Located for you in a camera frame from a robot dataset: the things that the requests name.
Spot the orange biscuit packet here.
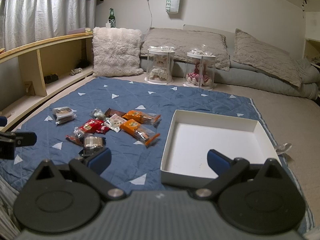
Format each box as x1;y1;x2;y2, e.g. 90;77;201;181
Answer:
122;110;161;125
120;119;160;147

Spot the crumpled clear plastic wrapper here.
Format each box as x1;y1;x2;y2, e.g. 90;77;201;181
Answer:
274;143;292;155

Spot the fluffy white pillow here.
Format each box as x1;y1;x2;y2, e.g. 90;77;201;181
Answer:
92;27;143;77

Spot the green glass bottle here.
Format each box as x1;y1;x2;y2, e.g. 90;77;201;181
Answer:
108;8;116;28

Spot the clear green candy packet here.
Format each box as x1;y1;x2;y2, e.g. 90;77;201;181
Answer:
90;108;106;121

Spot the dark brownie cake packet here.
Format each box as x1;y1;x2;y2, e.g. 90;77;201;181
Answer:
79;134;106;157

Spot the grey window curtain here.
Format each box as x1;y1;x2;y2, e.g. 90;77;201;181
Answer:
1;0;97;50

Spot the grey folded duvet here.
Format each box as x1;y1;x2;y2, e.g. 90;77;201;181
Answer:
140;56;319;100

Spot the wooden wall shelf right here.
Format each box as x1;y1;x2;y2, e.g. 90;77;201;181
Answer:
303;12;320;68

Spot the clear case pink doll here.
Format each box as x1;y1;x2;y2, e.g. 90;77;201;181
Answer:
183;44;216;90

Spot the clear pastry cake packet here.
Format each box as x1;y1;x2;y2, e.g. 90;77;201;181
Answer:
52;107;76;125

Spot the beige quilted pillow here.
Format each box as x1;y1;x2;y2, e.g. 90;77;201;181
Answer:
140;28;231;71
232;29;302;88

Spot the white printed snack sachet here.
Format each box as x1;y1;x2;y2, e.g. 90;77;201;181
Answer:
104;114;126;133

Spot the small red snack packet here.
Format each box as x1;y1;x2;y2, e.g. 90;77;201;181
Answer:
66;135;83;147

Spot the beige quilted pillow left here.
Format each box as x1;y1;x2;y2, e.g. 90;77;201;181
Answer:
140;28;231;71

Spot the hanging white cable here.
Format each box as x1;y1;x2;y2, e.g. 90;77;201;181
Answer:
143;0;154;34

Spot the brown chocolate packet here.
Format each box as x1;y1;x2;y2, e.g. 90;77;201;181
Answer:
105;108;126;118

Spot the clear case white doll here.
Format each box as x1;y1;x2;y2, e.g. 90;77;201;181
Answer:
145;46;175;85

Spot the wooden bedside shelf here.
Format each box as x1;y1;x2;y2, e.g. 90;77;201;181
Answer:
1;29;93;132

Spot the white shallow cardboard box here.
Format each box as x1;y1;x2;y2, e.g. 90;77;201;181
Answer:
160;110;278;188

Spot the beige quilted pillow right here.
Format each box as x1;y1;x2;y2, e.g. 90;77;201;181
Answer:
232;29;302;88

